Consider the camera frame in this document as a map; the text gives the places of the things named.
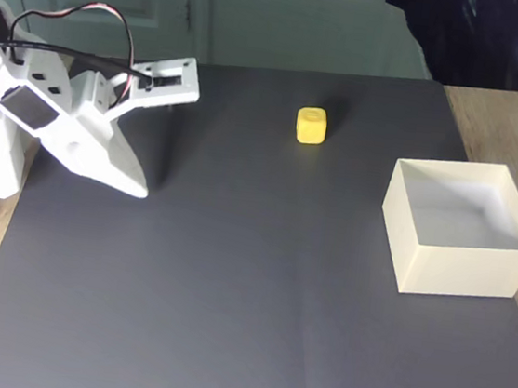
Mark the white gripper camera mount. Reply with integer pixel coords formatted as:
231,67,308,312
64,44,205,134

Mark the dark metal door hinge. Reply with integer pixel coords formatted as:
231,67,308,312
180,0,195,29

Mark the dark grey table mat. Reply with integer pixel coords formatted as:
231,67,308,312
0,31,518,388

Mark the yellow cube block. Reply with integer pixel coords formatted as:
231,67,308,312
293,105,330,147

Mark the white open cardboard box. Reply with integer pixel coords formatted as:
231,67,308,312
373,151,518,308

